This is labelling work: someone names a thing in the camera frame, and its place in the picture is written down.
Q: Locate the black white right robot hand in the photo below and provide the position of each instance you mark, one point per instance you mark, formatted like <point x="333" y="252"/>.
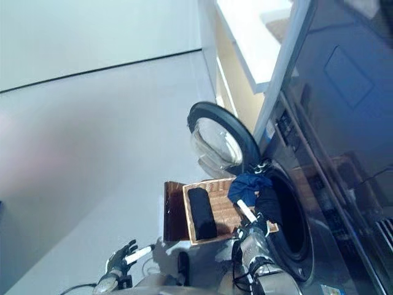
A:
<point x="247" y="213"/>

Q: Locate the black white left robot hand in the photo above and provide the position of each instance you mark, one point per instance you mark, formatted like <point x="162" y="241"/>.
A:
<point x="118" y="259"/>

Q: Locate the dark blue cloth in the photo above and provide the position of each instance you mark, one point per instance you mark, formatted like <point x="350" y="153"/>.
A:
<point x="245" y="187"/>

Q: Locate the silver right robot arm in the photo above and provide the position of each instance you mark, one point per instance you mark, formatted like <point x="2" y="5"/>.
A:
<point x="261" y="249"/>

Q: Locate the round glass washing machine door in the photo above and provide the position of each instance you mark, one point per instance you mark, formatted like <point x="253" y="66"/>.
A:
<point x="242" y="132"/>

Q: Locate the rectangular wicker basket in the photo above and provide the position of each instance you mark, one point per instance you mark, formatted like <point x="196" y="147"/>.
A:
<point x="221" y="202"/>

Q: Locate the silver right robot leg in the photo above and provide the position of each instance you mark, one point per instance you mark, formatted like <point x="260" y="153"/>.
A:
<point x="225" y="273"/>

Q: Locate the silver robot leg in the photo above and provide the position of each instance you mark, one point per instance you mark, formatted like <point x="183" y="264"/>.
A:
<point x="183" y="267"/>
<point x="225" y="273"/>

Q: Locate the silver left robot leg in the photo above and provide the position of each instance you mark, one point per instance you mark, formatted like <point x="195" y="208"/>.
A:
<point x="183" y="267"/>

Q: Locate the glossy dark brown stool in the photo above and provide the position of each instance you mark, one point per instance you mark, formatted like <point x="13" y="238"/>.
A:
<point x="173" y="212"/>

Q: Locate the grey robot torso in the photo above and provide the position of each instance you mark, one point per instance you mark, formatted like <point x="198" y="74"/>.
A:
<point x="184" y="291"/>

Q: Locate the white counter cabinet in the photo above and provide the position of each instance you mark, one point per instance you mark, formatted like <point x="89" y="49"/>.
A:
<point x="245" y="30"/>

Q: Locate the small wicker basket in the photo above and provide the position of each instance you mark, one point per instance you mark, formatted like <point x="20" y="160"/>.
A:
<point x="279" y="30"/>

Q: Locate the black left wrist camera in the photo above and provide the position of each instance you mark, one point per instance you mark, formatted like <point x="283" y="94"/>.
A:
<point x="126" y="281"/>

